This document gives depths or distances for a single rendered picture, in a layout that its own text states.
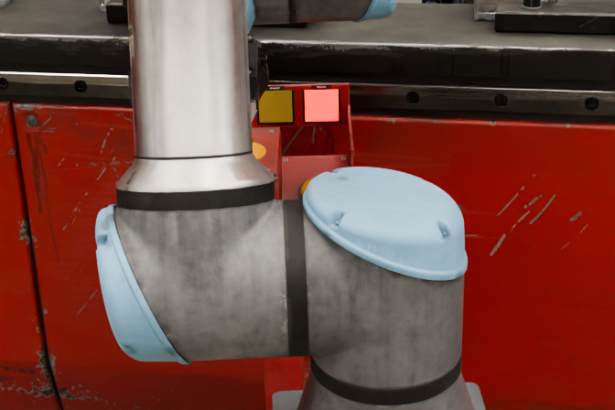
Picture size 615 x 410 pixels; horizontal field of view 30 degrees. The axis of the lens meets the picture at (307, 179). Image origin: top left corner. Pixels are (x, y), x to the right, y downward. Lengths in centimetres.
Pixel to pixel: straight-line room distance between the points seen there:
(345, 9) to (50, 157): 73
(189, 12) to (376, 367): 28
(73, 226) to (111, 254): 100
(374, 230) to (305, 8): 42
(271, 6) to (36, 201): 76
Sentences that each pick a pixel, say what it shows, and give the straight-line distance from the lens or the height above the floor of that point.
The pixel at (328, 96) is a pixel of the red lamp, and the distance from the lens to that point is 154.
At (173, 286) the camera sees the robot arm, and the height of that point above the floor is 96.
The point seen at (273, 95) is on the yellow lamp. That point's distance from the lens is 154.
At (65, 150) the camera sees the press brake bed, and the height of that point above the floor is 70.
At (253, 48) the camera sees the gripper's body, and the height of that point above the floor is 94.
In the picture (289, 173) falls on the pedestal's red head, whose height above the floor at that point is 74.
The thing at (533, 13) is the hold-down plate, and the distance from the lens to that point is 162.
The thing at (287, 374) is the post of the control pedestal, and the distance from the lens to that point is 162.
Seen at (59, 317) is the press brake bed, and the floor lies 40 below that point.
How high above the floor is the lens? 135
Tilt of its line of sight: 24 degrees down
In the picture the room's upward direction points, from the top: 2 degrees counter-clockwise
